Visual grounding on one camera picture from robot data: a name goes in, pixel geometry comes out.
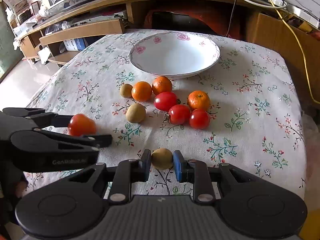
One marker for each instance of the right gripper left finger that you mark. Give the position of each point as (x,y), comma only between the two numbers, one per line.
(128,172)

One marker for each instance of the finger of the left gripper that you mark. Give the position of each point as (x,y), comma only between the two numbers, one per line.
(98,141)
(39,115)

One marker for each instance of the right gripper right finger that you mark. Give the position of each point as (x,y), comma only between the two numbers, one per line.
(195,172)

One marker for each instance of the large red tomato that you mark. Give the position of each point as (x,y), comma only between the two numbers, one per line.
(81,125)

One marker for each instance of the brown longan fruit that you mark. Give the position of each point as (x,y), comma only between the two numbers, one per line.
(162,158)
(136,113)

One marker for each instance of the red cherry tomato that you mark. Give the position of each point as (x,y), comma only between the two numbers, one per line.
(199,119)
(165,100)
(179,114)

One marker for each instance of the small brown longan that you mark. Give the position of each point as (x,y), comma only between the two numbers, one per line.
(126,90)

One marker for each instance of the orange tangerine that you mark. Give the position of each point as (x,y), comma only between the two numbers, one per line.
(161,84)
(141,91)
(198,100)

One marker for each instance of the floral white tablecloth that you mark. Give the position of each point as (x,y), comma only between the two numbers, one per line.
(255,116)

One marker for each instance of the wooden tv stand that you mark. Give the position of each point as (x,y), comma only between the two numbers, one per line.
(231,18)

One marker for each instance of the white floral ceramic plate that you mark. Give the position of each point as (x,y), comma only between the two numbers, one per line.
(175,54)

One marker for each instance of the cardboard box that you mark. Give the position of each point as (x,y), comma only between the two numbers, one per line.
(299,50)

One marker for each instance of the white power strip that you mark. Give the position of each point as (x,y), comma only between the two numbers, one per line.
(300,12)

